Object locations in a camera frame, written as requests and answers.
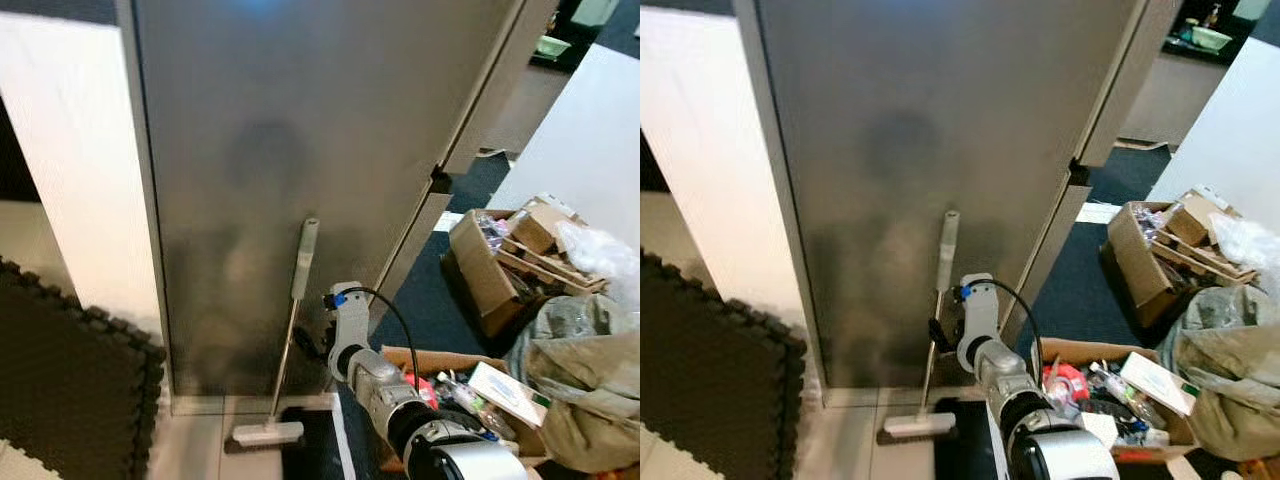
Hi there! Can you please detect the olive green fabric sack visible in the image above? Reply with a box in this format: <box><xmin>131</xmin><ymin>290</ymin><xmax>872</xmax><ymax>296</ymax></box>
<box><xmin>505</xmin><ymin>295</ymin><xmax>641</xmax><ymax>473</ymax></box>
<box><xmin>1160</xmin><ymin>285</ymin><xmax>1280</xmax><ymax>463</ymax></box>

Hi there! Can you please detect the grey kitchen cabinet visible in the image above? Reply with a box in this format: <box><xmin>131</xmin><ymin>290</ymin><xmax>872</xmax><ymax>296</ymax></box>
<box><xmin>1118</xmin><ymin>50</ymin><xmax>1241</xmax><ymax>146</ymax></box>
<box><xmin>478</xmin><ymin>62</ymin><xmax>573</xmax><ymax>156</ymax></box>

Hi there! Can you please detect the cardboard box with wooden slats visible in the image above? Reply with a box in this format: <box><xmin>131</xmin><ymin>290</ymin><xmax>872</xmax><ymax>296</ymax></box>
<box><xmin>1100</xmin><ymin>185</ymin><xmax>1261</xmax><ymax>331</ymax></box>
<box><xmin>445</xmin><ymin>195</ymin><xmax>611</xmax><ymax>341</ymax></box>

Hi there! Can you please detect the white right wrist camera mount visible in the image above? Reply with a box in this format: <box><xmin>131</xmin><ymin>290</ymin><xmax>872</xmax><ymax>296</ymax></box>
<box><xmin>958</xmin><ymin>273</ymin><xmax>1001</xmax><ymax>346</ymax></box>
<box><xmin>333</xmin><ymin>282</ymin><xmax>372</xmax><ymax>351</ymax></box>

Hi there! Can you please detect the open cardboard box red label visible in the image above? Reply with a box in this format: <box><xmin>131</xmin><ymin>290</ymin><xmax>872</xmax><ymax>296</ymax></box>
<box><xmin>375</xmin><ymin>345</ymin><xmax>551</xmax><ymax>471</ymax></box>
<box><xmin>1035</xmin><ymin>338</ymin><xmax>1201</xmax><ymax>466</ymax></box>

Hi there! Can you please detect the clear plastic bag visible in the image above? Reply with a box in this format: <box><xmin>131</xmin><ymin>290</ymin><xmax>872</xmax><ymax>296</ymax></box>
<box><xmin>555</xmin><ymin>220</ymin><xmax>641</xmax><ymax>311</ymax></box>
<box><xmin>1205</xmin><ymin>212</ymin><xmax>1280</xmax><ymax>291</ymax></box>

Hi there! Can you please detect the white floor strip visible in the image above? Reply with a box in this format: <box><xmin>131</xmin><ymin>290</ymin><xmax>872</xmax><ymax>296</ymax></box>
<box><xmin>983</xmin><ymin>395</ymin><xmax>1004</xmax><ymax>480</ymax></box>
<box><xmin>330</xmin><ymin>393</ymin><xmax>353</xmax><ymax>480</ymax></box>

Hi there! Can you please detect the dark kitchen floor mat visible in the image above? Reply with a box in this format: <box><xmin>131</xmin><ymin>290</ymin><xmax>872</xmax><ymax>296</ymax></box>
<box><xmin>1085</xmin><ymin>145</ymin><xmax>1173</xmax><ymax>206</ymax></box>
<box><xmin>445</xmin><ymin>150</ymin><xmax>513</xmax><ymax>213</ymax></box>

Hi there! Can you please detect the silver handled white broom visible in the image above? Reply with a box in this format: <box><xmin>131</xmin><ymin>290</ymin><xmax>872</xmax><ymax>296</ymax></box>
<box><xmin>230</xmin><ymin>217</ymin><xmax>321</xmax><ymax>448</ymax></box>
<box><xmin>882</xmin><ymin>210</ymin><xmax>961</xmax><ymax>441</ymax></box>

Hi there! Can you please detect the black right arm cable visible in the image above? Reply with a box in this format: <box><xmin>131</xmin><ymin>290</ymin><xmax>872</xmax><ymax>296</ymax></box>
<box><xmin>340</xmin><ymin>286</ymin><xmax>423</xmax><ymax>386</ymax></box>
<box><xmin>965</xmin><ymin>278</ymin><xmax>1046</xmax><ymax>386</ymax></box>

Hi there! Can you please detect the white flat booklet box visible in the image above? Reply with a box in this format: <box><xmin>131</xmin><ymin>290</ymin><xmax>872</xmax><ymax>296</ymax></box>
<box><xmin>1118</xmin><ymin>352</ymin><xmax>1196</xmax><ymax>416</ymax></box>
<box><xmin>468</xmin><ymin>362</ymin><xmax>549</xmax><ymax>429</ymax></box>

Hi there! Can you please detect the large black foam mat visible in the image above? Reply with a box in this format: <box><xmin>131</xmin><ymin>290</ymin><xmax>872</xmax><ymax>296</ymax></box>
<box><xmin>0</xmin><ymin>255</ymin><xmax>166</xmax><ymax>480</ymax></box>
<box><xmin>640</xmin><ymin>250</ymin><xmax>809</xmax><ymax>480</ymax></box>

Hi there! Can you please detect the white board panel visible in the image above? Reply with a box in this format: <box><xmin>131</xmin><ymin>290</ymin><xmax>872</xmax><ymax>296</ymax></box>
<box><xmin>640</xmin><ymin>5</ymin><xmax>806</xmax><ymax>331</ymax></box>
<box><xmin>0</xmin><ymin>12</ymin><xmax>166</xmax><ymax>341</ymax></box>

